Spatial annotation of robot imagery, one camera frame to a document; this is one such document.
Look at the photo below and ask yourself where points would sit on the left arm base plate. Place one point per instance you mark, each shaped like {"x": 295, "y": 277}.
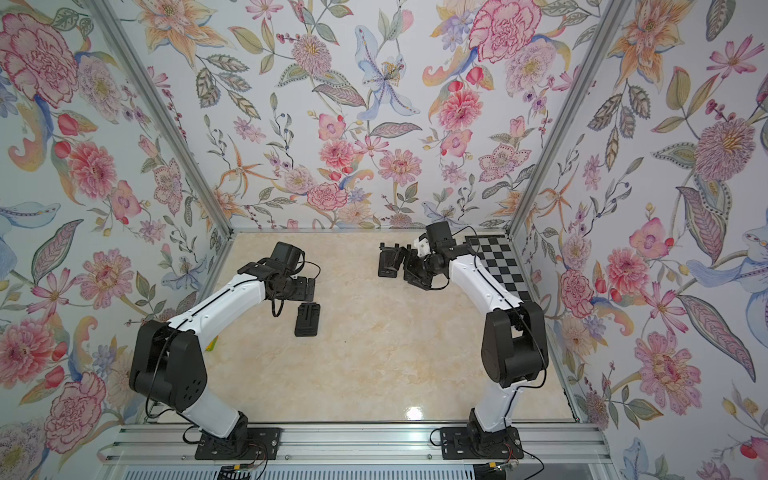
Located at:
{"x": 243, "y": 445}

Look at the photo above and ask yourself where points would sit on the aluminium front rail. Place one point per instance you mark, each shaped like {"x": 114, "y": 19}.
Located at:
{"x": 358, "y": 443}

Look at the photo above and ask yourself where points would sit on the black white chessboard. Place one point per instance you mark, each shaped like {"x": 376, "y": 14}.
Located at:
{"x": 496, "y": 254}

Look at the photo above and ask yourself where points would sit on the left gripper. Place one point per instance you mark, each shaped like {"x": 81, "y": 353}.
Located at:
{"x": 304, "y": 292}

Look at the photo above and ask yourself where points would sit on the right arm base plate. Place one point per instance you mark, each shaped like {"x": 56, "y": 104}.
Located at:
{"x": 461, "y": 443}

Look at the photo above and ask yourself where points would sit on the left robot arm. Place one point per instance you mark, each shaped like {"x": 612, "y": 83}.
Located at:
{"x": 168, "y": 364}

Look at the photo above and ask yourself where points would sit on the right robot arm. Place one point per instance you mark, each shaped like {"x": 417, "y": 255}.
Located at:
{"x": 514, "y": 349}

